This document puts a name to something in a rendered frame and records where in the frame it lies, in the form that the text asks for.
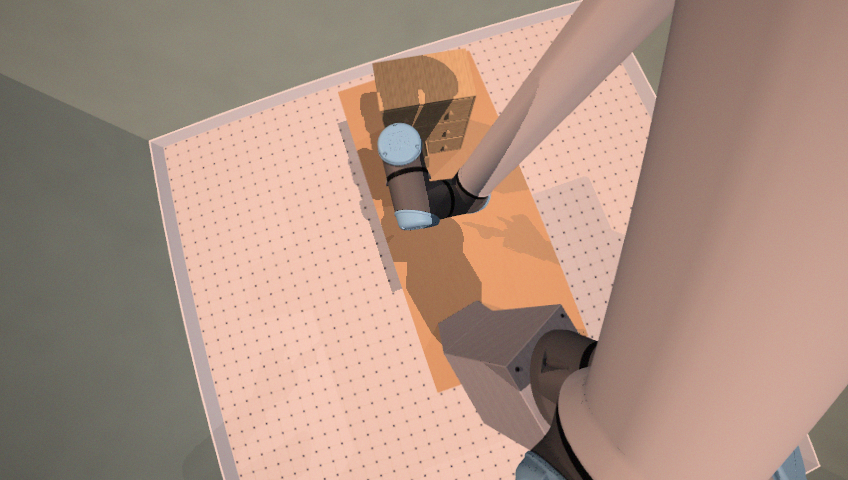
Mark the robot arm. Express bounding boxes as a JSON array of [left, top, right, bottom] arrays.
[[378, 0, 848, 480]]

